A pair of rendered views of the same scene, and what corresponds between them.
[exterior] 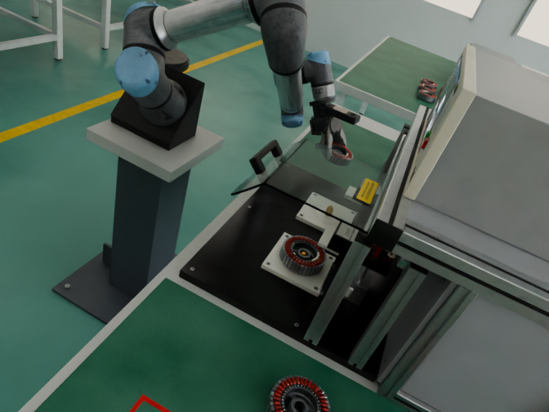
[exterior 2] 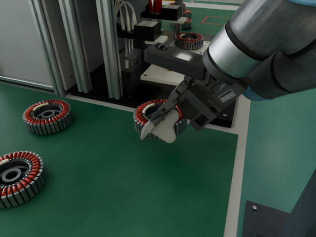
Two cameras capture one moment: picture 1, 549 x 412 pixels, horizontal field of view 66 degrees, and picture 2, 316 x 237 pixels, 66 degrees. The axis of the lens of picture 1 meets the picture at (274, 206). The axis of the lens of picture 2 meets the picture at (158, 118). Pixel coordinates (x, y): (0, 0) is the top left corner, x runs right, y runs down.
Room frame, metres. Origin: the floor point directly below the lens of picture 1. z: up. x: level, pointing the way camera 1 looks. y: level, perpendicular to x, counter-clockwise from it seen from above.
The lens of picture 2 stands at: (1.77, -0.09, 1.13)
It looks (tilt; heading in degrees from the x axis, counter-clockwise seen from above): 36 degrees down; 188
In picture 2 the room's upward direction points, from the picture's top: straight up
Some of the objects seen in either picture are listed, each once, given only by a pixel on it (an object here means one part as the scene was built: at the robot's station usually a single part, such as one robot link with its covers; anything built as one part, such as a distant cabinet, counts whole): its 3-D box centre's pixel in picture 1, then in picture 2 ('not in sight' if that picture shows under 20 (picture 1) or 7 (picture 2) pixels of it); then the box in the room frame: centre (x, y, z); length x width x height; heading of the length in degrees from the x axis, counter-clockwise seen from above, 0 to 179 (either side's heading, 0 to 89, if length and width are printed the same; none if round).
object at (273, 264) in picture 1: (300, 261); (188, 46); (0.80, -0.11, 0.78); 0.15 x 0.15 x 0.01; 78
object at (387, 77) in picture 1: (414, 127); not in sight; (3.20, -0.82, 0.37); 1.85 x 1.10 x 0.75; 168
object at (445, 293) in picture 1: (428, 240); (114, 10); (0.87, -0.38, 0.92); 0.66 x 0.01 x 0.30; 168
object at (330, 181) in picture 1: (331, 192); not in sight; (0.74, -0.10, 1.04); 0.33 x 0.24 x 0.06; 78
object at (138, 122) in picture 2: (336, 154); (160, 118); (1.36, -0.15, 0.82); 0.11 x 0.11 x 0.04
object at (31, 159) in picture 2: not in sight; (13, 177); (1.51, -0.40, 0.77); 0.11 x 0.11 x 0.04
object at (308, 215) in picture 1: (327, 216); (170, 71); (1.04, -0.16, 0.78); 0.15 x 0.15 x 0.01; 78
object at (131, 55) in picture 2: not in sight; (130, 59); (1.01, -0.30, 0.80); 0.08 x 0.05 x 0.06; 168
